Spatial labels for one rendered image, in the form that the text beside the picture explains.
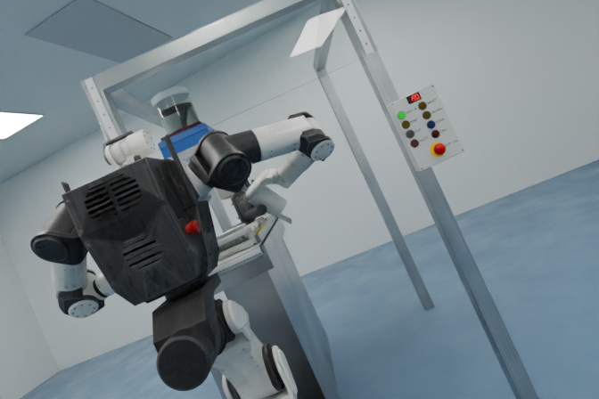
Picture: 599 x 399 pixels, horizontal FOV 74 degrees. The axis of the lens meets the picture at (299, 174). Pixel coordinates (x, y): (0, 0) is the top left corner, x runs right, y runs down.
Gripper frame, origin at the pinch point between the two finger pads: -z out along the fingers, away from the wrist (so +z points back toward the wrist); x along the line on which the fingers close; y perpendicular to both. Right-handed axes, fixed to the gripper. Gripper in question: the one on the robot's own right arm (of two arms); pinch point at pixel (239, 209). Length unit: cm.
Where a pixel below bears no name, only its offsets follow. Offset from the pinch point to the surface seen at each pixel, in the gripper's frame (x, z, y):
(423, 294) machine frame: 98, -55, 114
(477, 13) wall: -86, -91, 382
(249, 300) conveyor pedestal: 35.6, -22.4, -3.1
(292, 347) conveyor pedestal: 60, -18, 4
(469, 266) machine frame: 53, 38, 56
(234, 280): 24.0, -13.7, -7.9
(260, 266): 23.5, -7.8, 1.5
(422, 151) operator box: 8, 43, 53
